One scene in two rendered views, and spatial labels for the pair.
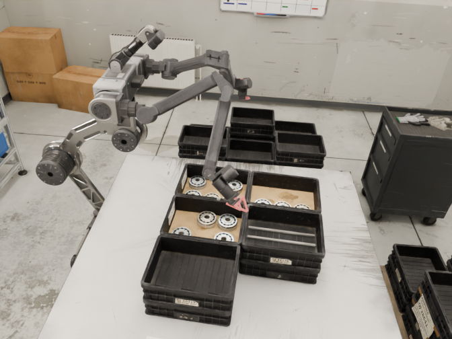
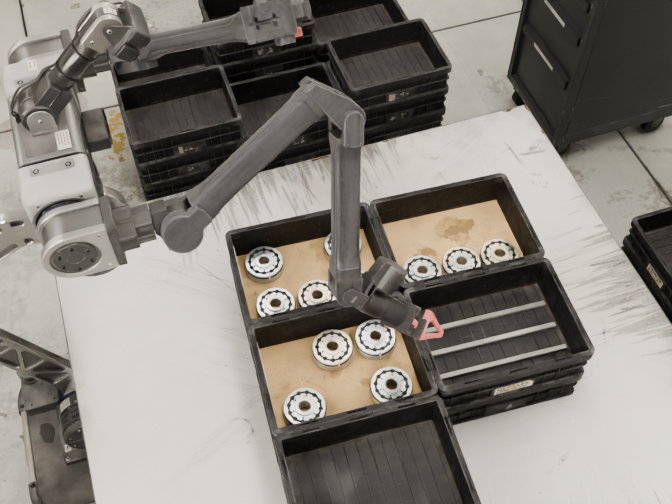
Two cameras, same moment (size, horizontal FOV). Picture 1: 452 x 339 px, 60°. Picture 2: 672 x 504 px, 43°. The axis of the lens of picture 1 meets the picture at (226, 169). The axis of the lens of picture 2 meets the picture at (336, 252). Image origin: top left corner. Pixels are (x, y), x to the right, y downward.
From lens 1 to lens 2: 81 cm
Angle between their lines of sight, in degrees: 23
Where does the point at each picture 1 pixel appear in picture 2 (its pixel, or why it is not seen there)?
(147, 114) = (189, 229)
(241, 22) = not seen: outside the picture
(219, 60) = (277, 23)
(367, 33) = not seen: outside the picture
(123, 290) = not seen: outside the picture
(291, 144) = (363, 55)
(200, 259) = (365, 444)
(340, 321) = (642, 447)
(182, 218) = (280, 364)
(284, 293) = (528, 435)
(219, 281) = (426, 477)
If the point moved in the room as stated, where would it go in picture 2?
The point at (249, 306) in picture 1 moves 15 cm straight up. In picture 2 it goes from (482, 488) to (491, 465)
